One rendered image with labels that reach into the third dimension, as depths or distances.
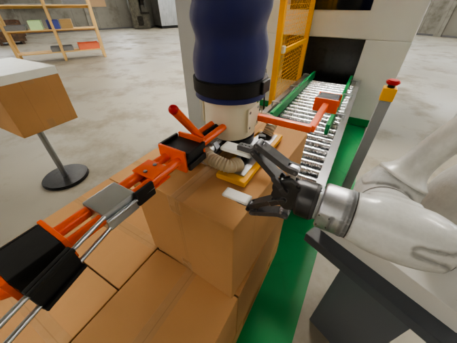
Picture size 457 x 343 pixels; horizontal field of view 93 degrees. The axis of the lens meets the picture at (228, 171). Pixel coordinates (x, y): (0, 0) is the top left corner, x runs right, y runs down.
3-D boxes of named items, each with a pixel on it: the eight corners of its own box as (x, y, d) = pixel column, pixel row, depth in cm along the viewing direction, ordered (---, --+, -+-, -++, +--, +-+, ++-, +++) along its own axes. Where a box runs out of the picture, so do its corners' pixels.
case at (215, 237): (229, 173, 135) (229, 111, 110) (291, 199, 118) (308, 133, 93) (154, 245, 96) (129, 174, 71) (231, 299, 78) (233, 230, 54)
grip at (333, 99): (316, 103, 90) (319, 90, 87) (339, 107, 87) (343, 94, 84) (311, 109, 84) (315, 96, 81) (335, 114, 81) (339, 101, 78)
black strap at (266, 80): (219, 74, 80) (218, 62, 78) (279, 84, 71) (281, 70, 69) (178, 92, 65) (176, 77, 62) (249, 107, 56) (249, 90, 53)
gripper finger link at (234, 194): (252, 196, 53) (251, 198, 54) (228, 186, 56) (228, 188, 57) (247, 203, 51) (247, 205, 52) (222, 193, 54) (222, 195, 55)
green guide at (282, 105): (307, 76, 303) (308, 69, 297) (314, 77, 298) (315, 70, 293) (260, 119, 194) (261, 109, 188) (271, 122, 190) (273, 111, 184)
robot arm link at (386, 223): (339, 253, 38) (341, 220, 49) (453, 302, 31) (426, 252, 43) (362, 198, 34) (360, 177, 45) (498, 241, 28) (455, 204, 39)
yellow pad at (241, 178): (259, 133, 92) (260, 122, 89) (282, 139, 88) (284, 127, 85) (215, 177, 68) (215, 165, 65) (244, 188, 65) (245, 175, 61)
